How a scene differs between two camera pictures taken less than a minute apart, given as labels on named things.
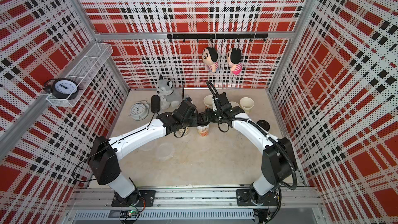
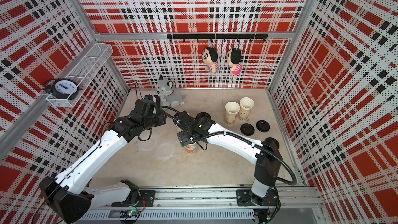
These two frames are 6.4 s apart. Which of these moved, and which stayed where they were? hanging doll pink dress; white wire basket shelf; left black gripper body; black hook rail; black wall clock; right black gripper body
Moved: left black gripper body; right black gripper body
Stayed: black wall clock; black hook rail; white wire basket shelf; hanging doll pink dress
